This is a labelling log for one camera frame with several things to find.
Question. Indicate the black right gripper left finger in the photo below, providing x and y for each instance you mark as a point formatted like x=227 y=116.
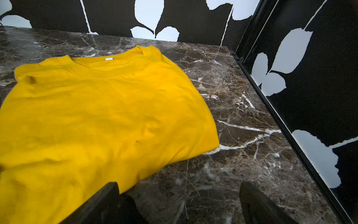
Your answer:
x=107 y=206

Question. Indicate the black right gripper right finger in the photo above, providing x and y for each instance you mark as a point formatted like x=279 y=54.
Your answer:
x=257 y=208

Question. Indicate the yellow t-shirt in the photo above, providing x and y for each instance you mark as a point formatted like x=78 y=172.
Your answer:
x=72 y=125

